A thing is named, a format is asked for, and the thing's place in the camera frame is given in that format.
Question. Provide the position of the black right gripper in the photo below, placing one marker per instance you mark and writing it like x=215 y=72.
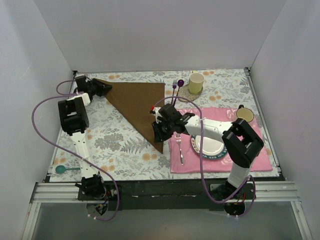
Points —
x=161 y=130

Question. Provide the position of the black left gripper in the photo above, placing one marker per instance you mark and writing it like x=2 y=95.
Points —
x=96 y=86

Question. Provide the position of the brown cloth napkin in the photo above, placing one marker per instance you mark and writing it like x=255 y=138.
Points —
x=134 y=101

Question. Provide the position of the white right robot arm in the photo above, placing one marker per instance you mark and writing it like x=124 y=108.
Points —
x=242 y=143

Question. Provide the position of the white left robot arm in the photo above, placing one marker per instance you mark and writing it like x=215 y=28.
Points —
x=75 y=122

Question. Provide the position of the silver metal fork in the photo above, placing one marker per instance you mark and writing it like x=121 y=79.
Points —
x=179 y=141

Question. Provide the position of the speckled round coaster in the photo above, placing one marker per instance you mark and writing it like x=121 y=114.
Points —
x=185 y=95

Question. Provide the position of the purple plastic fork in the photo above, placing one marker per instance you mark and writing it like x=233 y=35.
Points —
x=174 y=86

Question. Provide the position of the purple plastic spoon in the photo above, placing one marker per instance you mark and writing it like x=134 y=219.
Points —
x=180 y=83

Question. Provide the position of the pink floral placemat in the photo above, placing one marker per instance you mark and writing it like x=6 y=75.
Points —
x=218 y=163

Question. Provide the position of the pale yellow cup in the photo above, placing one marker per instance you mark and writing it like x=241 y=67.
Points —
x=196 y=81

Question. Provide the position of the white plate green rim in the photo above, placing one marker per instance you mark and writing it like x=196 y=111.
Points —
x=211 y=149

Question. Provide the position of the floral tablecloth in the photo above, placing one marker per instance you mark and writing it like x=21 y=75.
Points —
x=117 y=148

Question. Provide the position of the cream mug dark rim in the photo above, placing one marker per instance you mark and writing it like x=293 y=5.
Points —
x=245 y=113

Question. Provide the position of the teal plastic spoon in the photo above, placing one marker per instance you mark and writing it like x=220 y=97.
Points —
x=60 y=169

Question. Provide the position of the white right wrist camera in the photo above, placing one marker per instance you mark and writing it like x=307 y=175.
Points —
x=155 y=111

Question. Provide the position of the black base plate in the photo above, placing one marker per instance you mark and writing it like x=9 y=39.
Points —
x=176 y=202

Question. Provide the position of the aluminium front rail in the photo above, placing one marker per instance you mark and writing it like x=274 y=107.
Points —
x=265 y=191

